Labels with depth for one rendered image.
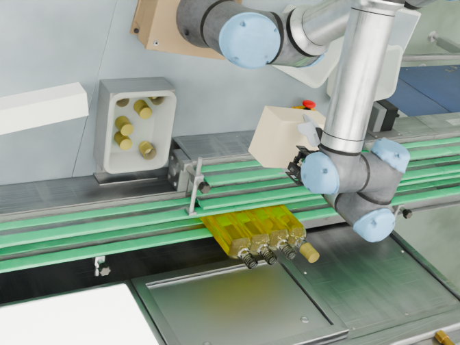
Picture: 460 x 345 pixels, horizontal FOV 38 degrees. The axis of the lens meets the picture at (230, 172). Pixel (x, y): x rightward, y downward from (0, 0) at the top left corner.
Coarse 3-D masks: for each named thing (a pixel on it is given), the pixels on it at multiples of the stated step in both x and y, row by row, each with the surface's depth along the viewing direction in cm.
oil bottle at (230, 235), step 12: (204, 216) 183; (216, 216) 179; (228, 216) 180; (216, 228) 177; (228, 228) 175; (240, 228) 176; (216, 240) 178; (228, 240) 172; (240, 240) 172; (228, 252) 173
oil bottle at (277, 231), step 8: (256, 208) 185; (264, 208) 185; (256, 216) 182; (264, 216) 182; (272, 216) 182; (264, 224) 179; (272, 224) 179; (280, 224) 180; (272, 232) 176; (280, 232) 177; (272, 240) 176; (280, 240) 176; (272, 248) 178
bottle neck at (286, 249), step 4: (284, 240) 176; (280, 244) 176; (284, 244) 175; (288, 244) 175; (280, 248) 176; (284, 248) 174; (288, 248) 174; (292, 248) 174; (284, 252) 174; (288, 252) 173; (292, 252) 173; (288, 256) 173; (292, 256) 175
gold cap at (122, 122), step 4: (120, 116) 171; (124, 116) 171; (116, 120) 171; (120, 120) 170; (124, 120) 170; (128, 120) 170; (116, 124) 171; (120, 124) 169; (124, 124) 168; (128, 124) 168; (120, 128) 168; (124, 128) 168; (128, 128) 169; (132, 128) 170; (120, 132) 169; (124, 132) 169; (128, 132) 170
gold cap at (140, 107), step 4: (140, 100) 171; (136, 104) 170; (140, 104) 170; (144, 104) 170; (136, 108) 170; (140, 108) 169; (144, 108) 168; (148, 108) 169; (140, 112) 168; (144, 112) 169; (148, 112) 169; (140, 116) 169; (144, 116) 169; (148, 116) 170
